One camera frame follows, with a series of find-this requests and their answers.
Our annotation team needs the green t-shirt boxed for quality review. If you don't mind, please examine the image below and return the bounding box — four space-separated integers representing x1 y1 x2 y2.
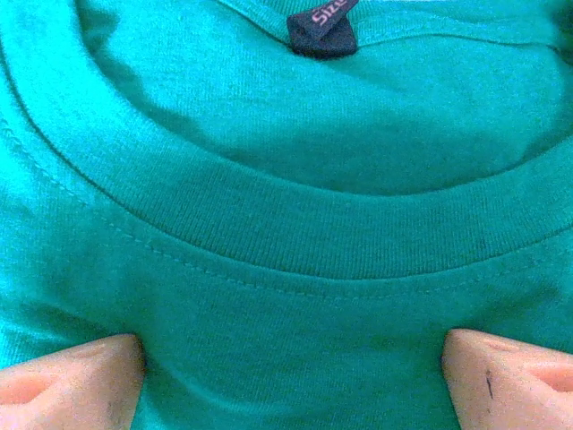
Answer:
0 0 573 430

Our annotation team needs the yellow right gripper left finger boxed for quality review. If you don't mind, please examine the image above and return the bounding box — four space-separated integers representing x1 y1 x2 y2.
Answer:
0 333 147 430

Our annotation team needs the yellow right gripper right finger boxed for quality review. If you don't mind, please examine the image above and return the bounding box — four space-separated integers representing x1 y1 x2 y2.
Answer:
440 328 573 430

